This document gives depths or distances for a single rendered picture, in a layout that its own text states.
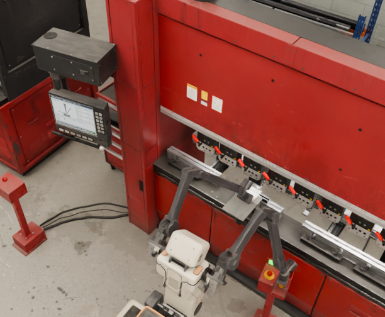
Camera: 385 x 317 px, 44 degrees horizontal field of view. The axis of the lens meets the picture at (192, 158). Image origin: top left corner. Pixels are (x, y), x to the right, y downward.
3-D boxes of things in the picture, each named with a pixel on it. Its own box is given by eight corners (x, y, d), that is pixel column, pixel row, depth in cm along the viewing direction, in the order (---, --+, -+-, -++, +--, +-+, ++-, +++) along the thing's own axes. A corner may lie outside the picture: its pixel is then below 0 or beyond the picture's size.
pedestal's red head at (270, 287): (256, 289, 335) (259, 275, 322) (264, 271, 345) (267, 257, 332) (284, 300, 329) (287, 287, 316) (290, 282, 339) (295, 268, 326)
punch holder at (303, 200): (290, 199, 326) (294, 182, 315) (296, 191, 331) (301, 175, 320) (309, 209, 320) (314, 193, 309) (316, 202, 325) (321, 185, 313)
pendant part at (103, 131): (56, 131, 360) (47, 92, 334) (65, 121, 367) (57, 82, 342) (108, 148, 348) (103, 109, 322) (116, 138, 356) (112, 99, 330)
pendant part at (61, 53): (52, 139, 373) (29, 43, 313) (70, 121, 389) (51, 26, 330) (109, 158, 360) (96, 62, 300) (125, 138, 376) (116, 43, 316)
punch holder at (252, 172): (241, 172, 343) (243, 155, 331) (247, 165, 348) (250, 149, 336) (258, 182, 337) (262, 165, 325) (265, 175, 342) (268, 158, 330)
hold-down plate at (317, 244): (299, 240, 339) (300, 238, 337) (303, 235, 342) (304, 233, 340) (338, 263, 326) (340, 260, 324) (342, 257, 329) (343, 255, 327)
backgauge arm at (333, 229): (318, 245, 352) (322, 234, 342) (354, 194, 389) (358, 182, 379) (328, 251, 349) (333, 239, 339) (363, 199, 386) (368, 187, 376)
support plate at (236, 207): (221, 209, 342) (221, 208, 341) (241, 187, 357) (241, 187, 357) (242, 221, 335) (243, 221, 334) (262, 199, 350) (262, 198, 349)
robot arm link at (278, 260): (260, 210, 294) (272, 215, 285) (267, 206, 296) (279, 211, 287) (272, 268, 309) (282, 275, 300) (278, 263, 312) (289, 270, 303)
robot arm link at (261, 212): (257, 198, 290) (268, 203, 282) (270, 209, 298) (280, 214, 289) (216, 260, 284) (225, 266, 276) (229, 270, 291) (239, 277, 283)
